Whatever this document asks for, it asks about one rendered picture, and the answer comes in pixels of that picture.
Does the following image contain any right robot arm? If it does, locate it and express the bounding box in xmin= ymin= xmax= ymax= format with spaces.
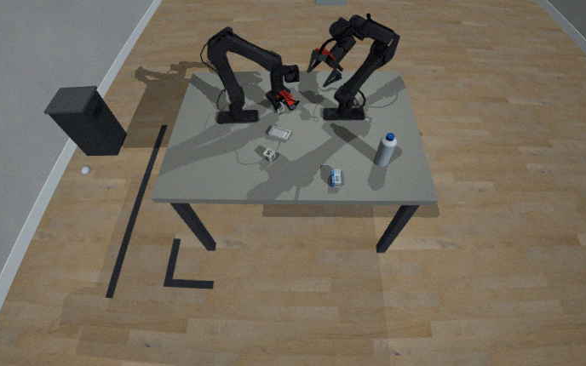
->
xmin=207 ymin=27 xmax=300 ymax=123

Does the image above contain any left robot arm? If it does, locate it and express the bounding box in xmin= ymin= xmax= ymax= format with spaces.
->
xmin=324 ymin=14 xmax=400 ymax=119

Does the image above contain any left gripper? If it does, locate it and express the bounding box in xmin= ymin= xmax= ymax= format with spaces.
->
xmin=307 ymin=43 xmax=347 ymax=87

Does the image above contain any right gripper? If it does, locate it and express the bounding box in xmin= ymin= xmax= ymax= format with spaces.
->
xmin=266 ymin=84 xmax=296 ymax=111

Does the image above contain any white bottle with blue cap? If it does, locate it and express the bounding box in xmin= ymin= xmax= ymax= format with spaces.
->
xmin=374 ymin=133 xmax=397 ymax=167

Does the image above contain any small blue and white box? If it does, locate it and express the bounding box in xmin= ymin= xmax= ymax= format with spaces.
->
xmin=330 ymin=169 xmax=341 ymax=187

